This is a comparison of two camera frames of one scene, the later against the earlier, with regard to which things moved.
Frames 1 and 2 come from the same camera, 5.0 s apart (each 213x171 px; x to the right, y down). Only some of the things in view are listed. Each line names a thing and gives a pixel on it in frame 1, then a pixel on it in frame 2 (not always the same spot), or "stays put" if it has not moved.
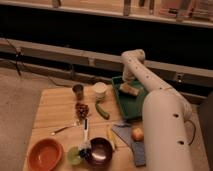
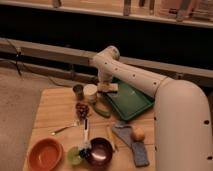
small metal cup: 78,89 stays put
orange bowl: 44,154 stays put
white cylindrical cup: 100,88 to 90,91
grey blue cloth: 124,131 stays put
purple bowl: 100,151 stays put
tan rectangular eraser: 129,88 to 107,86
